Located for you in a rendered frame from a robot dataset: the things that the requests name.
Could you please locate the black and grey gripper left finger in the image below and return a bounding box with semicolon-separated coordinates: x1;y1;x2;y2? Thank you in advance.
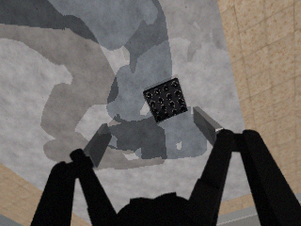
30;123;123;226

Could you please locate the black knob box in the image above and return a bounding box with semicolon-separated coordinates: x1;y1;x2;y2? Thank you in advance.
143;78;188;122

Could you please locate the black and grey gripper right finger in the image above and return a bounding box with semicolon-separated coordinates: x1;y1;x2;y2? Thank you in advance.
176;106;301;226

